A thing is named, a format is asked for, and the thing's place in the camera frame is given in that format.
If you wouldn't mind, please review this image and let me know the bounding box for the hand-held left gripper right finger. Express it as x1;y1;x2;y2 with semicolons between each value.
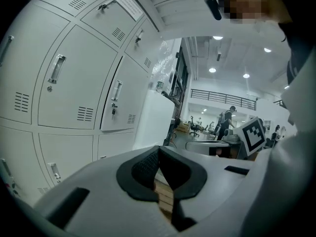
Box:
159;146;257;232

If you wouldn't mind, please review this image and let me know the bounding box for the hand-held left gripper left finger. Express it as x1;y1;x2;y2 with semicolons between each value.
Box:
33;146;178;237

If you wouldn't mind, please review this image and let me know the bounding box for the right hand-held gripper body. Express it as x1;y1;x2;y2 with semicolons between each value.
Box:
223;117;267;160

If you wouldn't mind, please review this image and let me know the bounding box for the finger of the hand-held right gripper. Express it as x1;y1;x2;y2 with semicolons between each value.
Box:
185;140;232;157

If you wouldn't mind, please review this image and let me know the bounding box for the grey metal locker door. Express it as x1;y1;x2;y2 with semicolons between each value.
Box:
100;55;139;133

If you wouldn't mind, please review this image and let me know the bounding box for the white metal locker cabinet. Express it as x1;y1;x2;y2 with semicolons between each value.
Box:
0;0;163;207

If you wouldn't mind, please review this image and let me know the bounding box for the black swivel chair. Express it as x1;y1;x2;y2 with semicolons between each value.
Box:
189;116;201;137

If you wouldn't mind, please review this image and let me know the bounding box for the black metal railing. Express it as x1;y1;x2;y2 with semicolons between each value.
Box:
190;88;257;112

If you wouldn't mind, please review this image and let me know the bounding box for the white tall box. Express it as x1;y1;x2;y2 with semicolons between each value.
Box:
132;90;176;151

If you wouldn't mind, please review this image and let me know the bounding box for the brown wooden platform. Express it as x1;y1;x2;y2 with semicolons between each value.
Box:
153;175;175;221

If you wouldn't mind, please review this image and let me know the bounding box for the black framed glass door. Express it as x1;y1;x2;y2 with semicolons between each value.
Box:
170;38;190;123

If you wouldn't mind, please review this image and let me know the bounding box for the crumpled clear plastic sheet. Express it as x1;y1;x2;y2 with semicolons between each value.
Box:
150;40;176;84

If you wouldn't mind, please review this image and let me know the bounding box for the person's black shirt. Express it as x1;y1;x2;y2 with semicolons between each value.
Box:
278;18;316;86

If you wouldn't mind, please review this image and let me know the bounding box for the person's head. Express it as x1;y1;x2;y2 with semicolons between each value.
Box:
218;0;292;25

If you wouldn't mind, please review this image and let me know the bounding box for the white paper notice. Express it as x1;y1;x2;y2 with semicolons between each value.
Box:
115;0;145;22

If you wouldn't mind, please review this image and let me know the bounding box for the black head-mounted camera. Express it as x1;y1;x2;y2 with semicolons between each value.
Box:
204;0;223;21

